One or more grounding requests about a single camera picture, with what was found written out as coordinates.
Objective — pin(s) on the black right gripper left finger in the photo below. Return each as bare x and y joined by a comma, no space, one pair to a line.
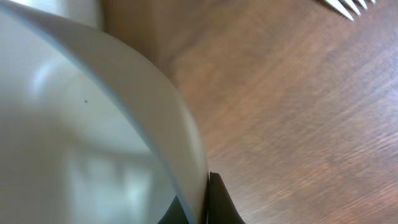
175,214

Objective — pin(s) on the cream bowl front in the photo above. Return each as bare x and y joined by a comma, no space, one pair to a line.
91,130

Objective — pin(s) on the white plastic fork left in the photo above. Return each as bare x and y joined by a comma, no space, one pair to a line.
350,9

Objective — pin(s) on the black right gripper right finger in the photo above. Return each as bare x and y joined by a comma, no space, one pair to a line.
221,209

